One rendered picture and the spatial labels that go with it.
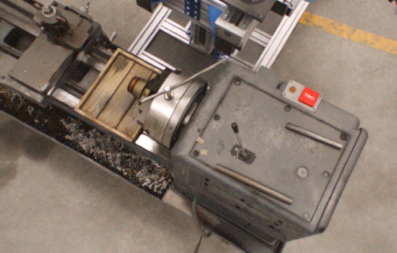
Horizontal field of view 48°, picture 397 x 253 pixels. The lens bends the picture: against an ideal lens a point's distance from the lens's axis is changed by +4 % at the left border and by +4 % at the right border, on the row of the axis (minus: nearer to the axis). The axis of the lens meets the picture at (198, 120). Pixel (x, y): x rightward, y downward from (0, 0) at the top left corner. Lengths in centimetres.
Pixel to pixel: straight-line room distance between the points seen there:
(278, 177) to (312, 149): 16
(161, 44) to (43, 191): 119
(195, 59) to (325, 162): 147
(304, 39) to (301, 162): 180
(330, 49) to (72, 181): 197
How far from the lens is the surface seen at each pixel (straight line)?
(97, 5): 332
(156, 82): 172
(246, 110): 158
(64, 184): 286
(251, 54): 287
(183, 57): 283
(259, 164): 152
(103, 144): 226
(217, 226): 219
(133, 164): 219
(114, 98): 200
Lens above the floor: 272
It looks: 71 degrees down
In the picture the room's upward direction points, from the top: 6 degrees clockwise
